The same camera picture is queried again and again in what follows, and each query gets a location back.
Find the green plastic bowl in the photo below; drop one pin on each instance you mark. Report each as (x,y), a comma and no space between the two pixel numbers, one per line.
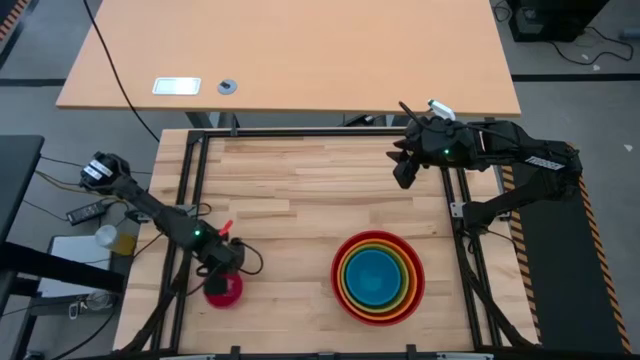
(405,278)

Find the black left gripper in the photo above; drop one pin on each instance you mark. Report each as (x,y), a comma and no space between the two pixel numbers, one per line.
(225,255)

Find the black aluminium table frame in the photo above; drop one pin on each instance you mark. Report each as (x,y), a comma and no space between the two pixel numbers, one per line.
(300,133)

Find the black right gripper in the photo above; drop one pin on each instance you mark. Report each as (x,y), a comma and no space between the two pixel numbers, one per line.
(440,145)

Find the blue plastic bowl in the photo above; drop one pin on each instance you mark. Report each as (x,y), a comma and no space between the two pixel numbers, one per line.
(373,277)

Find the black power adapter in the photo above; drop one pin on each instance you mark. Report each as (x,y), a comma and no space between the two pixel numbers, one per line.
(86,212)

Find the orange plastic bowl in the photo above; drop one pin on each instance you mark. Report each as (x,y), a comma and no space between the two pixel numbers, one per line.
(350,306)

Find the yellow plastic bowl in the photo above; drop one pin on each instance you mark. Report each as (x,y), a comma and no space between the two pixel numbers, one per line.
(343,278)

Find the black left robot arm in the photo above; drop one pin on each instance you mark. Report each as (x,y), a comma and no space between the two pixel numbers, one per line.
(150,207)

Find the small red plastic bowl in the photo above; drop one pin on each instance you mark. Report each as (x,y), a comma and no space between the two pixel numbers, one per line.
(232,296)

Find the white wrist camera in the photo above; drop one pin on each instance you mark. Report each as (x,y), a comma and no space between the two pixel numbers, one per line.
(442,108)

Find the hazard-striped floor tape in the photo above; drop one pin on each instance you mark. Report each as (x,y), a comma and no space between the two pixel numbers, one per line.
(12,17)

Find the stack of rainbow nested bowls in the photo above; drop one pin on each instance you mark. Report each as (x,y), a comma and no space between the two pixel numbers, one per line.
(334,278)

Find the white flat box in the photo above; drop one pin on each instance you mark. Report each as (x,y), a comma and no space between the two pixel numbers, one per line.
(70,255)

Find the grey round desk grommet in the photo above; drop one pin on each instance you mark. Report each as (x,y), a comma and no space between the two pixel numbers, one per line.
(227,86)

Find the black computer case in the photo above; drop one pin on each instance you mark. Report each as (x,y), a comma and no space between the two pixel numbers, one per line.
(550,20)

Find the black side table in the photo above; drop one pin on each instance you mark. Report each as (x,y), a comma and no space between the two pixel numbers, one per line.
(15,175)

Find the clear plastic container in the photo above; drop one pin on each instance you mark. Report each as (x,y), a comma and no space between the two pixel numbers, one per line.
(100,301)

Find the clear plastic cup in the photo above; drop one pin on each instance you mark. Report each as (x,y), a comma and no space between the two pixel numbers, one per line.
(107,236)

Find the light wood desk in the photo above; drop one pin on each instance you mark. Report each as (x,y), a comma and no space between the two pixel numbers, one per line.
(300,50)

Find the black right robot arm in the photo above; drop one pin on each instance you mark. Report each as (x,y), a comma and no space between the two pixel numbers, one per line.
(525,192)

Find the black hazard-striped floor mat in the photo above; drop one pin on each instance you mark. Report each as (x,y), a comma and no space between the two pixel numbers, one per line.
(560,280)

